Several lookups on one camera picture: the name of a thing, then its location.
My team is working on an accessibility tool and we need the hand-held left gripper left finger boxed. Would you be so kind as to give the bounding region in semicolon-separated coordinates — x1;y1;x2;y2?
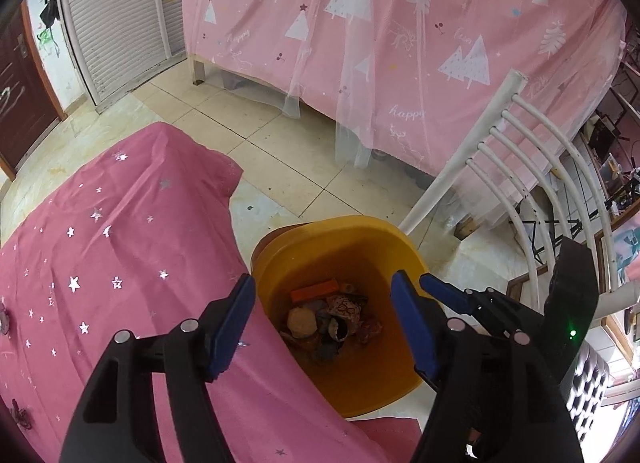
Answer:
59;273;257;463

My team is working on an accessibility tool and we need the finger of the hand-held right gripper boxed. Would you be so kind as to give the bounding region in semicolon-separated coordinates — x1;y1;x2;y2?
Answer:
419;273;548;344

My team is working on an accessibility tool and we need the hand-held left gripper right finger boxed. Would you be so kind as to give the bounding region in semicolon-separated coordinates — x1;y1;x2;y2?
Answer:
391;270;585;463

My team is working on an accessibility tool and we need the yellow plastic bin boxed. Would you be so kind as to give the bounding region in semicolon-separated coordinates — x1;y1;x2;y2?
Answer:
250;215;423;419

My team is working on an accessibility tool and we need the red crumpled wrapper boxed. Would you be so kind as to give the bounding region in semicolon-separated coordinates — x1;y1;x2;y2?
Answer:
357;320;384;345

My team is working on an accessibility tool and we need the tan round object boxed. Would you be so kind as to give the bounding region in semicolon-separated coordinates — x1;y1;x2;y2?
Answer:
286;307;317;340

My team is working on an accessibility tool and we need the patterned packet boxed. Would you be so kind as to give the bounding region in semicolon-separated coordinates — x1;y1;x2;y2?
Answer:
325;294;369;325

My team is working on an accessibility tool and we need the orange box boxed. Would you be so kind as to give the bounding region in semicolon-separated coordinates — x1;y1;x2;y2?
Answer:
291;280;339;305

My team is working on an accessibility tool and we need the grey tufted furniture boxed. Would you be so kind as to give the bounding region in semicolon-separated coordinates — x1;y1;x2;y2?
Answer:
565;343;612;436

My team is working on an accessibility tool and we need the white metal chair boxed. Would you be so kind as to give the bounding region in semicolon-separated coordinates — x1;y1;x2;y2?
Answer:
400;69;640;316

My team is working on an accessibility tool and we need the pink star-print tablecloth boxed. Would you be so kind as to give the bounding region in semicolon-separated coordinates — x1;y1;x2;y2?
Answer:
0;123;421;463

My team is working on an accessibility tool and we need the cluttered shelf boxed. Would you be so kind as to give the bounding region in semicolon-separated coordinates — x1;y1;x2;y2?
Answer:
582;43;640;224

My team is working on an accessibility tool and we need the white tulle bed skirt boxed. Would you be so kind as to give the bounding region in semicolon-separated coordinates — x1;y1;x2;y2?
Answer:
282;0;433;171

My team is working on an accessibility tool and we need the pink tree-print bed sheet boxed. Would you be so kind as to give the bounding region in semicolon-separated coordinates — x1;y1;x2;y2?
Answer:
181;0;628;194

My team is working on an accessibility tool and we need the brown door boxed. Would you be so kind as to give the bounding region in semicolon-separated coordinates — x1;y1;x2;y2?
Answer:
0;0;67;181

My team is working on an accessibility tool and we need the white louvered door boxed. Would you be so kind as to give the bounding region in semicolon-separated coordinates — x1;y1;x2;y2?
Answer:
56;0;188;114

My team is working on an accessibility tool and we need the dark hanging cloth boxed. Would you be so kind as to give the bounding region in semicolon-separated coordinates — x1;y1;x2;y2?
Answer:
40;0;62;30

